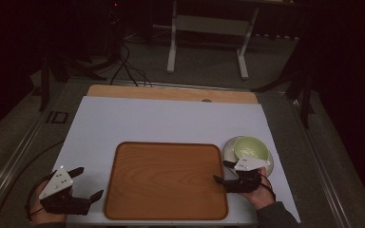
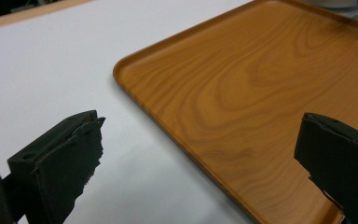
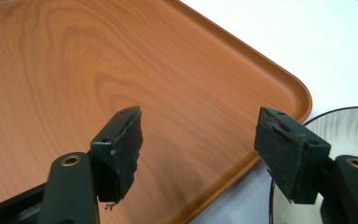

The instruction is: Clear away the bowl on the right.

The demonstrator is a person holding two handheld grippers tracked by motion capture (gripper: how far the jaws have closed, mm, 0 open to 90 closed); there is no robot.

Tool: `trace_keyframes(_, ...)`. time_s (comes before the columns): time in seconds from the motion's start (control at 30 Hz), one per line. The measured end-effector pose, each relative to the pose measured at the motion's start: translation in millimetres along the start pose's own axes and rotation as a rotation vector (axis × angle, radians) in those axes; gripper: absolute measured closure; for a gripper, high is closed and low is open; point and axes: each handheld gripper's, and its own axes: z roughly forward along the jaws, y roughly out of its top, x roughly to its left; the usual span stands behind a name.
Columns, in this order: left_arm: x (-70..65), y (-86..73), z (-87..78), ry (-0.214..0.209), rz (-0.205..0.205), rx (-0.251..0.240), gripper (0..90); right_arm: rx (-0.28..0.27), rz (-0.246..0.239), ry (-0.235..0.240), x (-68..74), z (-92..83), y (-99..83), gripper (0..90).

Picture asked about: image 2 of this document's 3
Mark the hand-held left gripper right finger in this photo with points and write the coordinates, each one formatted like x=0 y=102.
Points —
x=338 y=161

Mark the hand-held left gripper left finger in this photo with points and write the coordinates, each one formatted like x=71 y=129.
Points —
x=59 y=168

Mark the wooden tray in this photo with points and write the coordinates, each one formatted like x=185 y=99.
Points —
x=245 y=102

